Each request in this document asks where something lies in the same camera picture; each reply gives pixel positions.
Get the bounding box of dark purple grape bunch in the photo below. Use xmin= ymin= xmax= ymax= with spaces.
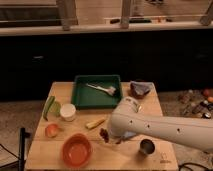
xmin=100 ymin=128 xmax=109 ymax=143

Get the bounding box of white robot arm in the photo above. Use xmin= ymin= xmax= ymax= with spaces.
xmin=107 ymin=96 xmax=213 ymax=153

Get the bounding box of white paper cup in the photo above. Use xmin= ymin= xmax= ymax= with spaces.
xmin=60 ymin=104 xmax=76 ymax=121

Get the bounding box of metal cup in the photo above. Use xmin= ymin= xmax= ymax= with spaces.
xmin=139 ymin=139 xmax=155 ymax=155

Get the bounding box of grey dish brush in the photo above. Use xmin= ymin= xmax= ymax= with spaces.
xmin=87 ymin=83 xmax=116 ymax=96

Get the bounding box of green plastic tray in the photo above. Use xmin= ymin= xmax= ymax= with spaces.
xmin=71 ymin=75 xmax=123 ymax=109

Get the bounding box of blue sponge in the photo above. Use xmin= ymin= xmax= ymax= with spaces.
xmin=124 ymin=132 xmax=137 ymax=140

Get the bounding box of pale green vegetable piece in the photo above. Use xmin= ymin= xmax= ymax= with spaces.
xmin=50 ymin=101 xmax=61 ymax=117

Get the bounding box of orange plastic bowl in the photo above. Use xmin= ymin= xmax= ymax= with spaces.
xmin=61 ymin=133 xmax=93 ymax=169

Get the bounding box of spice bottle rack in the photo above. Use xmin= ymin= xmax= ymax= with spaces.
xmin=178 ymin=89 xmax=213 ymax=119

